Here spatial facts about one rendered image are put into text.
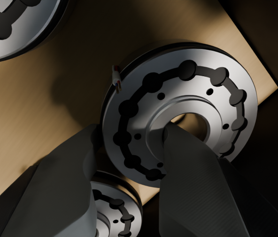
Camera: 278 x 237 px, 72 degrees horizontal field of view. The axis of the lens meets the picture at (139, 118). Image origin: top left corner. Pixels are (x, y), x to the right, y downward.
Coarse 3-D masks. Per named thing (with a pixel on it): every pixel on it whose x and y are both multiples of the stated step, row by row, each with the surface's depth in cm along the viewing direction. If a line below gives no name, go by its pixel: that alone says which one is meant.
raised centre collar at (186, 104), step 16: (192, 96) 11; (160, 112) 11; (176, 112) 11; (192, 112) 11; (208, 112) 11; (160, 128) 11; (208, 128) 12; (160, 144) 12; (208, 144) 12; (160, 160) 12
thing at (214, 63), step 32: (160, 64) 10; (192, 64) 10; (224, 64) 10; (128, 96) 10; (160, 96) 11; (224, 96) 11; (256, 96) 12; (128, 128) 11; (224, 128) 13; (128, 160) 13
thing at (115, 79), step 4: (112, 68) 11; (116, 68) 11; (116, 72) 10; (112, 76) 9; (116, 76) 9; (112, 80) 9; (116, 80) 9; (120, 80) 9; (116, 84) 9; (120, 84) 8; (116, 88) 8; (120, 88) 8; (116, 92) 8
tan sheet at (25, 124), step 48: (96, 0) 11; (144, 0) 11; (192, 0) 12; (48, 48) 12; (96, 48) 12; (240, 48) 13; (0, 96) 12; (48, 96) 13; (96, 96) 13; (0, 144) 14; (48, 144) 15; (0, 192) 16; (144, 192) 19
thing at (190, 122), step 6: (186, 114) 15; (192, 114) 14; (186, 120) 15; (192, 120) 14; (198, 120) 13; (180, 126) 15; (186, 126) 14; (192, 126) 14; (198, 126) 13; (192, 132) 14; (198, 132) 13; (198, 138) 13
